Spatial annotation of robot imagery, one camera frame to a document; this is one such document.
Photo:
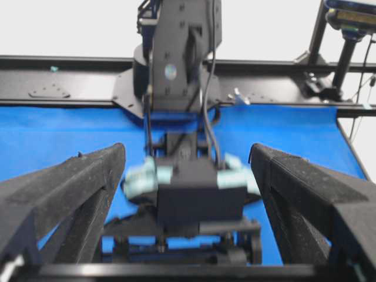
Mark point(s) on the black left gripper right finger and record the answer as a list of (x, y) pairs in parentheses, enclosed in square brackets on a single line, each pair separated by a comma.
[(319, 216)]

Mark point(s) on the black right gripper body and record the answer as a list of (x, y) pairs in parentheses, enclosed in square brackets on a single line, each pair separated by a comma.
[(141, 238)]

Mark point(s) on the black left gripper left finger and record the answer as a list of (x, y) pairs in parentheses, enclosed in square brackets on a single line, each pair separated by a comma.
[(57, 214)]

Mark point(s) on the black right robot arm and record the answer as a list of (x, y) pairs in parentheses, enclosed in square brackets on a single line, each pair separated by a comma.
[(174, 87)]

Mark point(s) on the blue table cloth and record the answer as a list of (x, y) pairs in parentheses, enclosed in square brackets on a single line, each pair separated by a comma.
[(34, 138)]

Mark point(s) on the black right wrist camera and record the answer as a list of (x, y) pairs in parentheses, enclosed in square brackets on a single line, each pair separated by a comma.
[(188, 192)]

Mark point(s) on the black aluminium frame rail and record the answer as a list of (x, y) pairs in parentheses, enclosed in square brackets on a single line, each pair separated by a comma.
[(74, 82)]

